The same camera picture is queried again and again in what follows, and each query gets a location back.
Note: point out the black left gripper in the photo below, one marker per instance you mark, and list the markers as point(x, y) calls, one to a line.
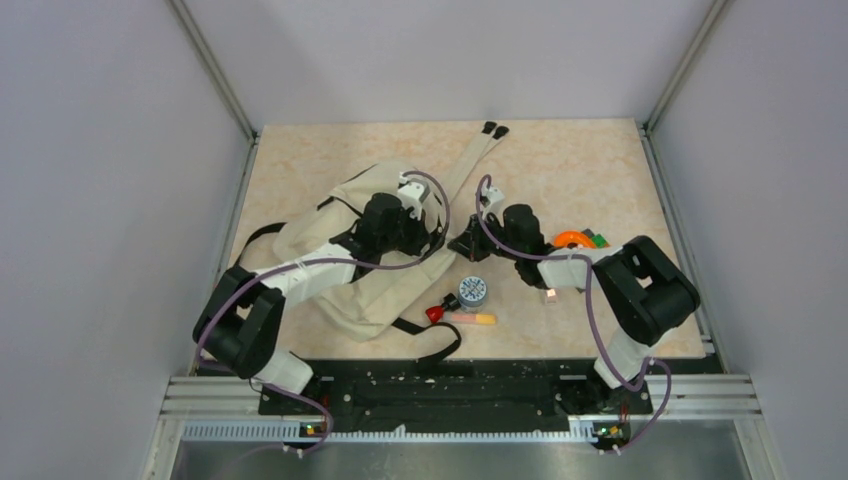
point(420, 236)

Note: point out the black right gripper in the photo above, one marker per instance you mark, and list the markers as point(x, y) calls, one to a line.
point(465, 244)

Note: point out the cream canvas backpack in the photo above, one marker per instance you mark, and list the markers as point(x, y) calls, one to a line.
point(365, 309)

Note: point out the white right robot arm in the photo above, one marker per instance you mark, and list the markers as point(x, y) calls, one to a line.
point(634, 294)

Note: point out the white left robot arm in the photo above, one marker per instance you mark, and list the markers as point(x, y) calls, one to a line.
point(239, 326)

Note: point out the red black glue bottle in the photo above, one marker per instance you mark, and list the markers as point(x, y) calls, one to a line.
point(436, 313)

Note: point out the orange pink highlighter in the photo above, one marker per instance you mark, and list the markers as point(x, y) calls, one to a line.
point(472, 318)

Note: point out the orange curved toy track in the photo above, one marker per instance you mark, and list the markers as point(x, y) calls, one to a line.
point(573, 238)

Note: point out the green toy brick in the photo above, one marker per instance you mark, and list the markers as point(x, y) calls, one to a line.
point(599, 241)

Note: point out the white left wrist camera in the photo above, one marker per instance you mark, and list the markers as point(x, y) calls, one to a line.
point(412, 194)

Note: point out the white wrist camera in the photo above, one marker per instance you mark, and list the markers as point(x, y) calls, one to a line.
point(412, 194)
point(491, 200)

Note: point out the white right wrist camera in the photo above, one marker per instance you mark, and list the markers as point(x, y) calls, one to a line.
point(491, 200)

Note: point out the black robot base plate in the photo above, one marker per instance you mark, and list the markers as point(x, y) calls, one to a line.
point(457, 396)

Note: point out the aluminium frame rail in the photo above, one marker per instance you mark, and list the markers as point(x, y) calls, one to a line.
point(164, 447)

